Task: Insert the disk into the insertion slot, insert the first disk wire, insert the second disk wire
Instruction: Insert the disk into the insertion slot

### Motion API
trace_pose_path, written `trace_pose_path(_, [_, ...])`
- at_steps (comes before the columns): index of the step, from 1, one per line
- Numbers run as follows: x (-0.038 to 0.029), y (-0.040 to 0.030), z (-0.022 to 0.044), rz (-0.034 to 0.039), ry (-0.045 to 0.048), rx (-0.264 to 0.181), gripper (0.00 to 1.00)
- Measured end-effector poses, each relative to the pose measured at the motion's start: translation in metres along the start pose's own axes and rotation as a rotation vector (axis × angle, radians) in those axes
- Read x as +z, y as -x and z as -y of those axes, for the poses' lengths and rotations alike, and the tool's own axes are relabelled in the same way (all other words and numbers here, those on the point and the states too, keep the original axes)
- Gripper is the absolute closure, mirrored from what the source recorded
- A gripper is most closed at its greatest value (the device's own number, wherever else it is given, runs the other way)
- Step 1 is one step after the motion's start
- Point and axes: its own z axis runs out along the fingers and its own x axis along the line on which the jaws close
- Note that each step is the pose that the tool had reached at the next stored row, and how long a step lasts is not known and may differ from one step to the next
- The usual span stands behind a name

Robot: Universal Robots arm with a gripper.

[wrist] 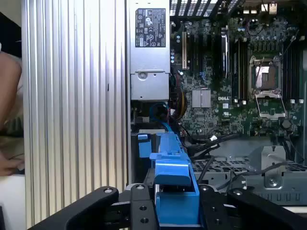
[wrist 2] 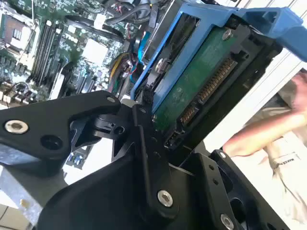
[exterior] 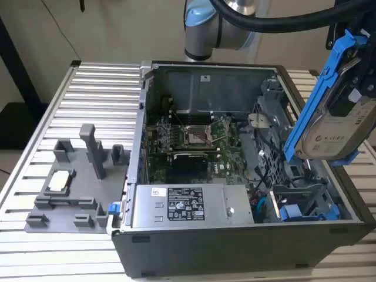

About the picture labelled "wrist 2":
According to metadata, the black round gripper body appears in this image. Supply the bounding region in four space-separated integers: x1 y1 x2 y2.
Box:
37 152 217 230

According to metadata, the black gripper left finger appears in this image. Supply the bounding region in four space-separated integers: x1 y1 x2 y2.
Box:
0 87 180 219

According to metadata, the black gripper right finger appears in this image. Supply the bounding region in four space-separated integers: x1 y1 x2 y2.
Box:
194 149 291 230

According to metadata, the hard disk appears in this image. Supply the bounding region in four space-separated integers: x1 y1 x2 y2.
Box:
130 1 307 154

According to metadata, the person's hand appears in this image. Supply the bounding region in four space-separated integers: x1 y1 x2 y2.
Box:
291 72 307 116

